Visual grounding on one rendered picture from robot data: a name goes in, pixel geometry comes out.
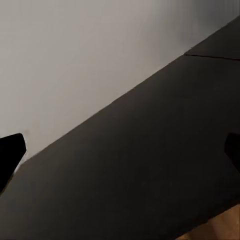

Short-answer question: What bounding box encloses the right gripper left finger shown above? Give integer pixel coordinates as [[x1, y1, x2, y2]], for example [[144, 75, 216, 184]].
[[0, 133, 26, 193]]

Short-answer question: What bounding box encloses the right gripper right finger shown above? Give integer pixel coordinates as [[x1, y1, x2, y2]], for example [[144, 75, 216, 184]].
[[224, 133, 240, 172]]

